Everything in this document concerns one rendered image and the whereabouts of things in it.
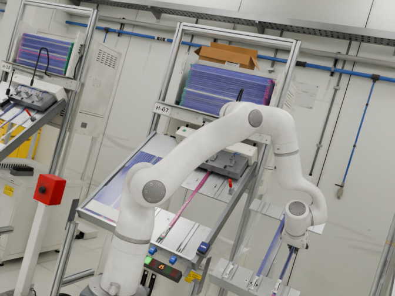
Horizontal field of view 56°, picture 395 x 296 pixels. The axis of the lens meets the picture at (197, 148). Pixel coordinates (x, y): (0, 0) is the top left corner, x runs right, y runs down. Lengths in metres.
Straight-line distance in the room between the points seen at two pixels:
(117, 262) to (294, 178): 0.66
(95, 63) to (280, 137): 1.93
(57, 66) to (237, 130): 1.91
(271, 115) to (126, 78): 3.20
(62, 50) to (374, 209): 2.74
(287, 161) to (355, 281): 2.33
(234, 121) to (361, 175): 2.39
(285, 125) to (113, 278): 0.75
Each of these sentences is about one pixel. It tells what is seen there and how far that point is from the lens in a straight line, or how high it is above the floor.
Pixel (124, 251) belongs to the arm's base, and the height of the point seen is 0.85.
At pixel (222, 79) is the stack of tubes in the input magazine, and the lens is 2.17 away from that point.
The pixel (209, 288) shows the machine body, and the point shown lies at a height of 0.52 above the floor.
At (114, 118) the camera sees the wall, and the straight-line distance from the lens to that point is 4.38.
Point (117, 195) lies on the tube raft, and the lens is 2.02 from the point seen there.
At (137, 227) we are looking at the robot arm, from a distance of 1.20.
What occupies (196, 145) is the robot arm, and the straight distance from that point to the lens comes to 1.20.
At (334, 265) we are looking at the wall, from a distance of 3.56.
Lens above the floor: 1.27
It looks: 2 degrees down
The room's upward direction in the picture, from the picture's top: 16 degrees clockwise
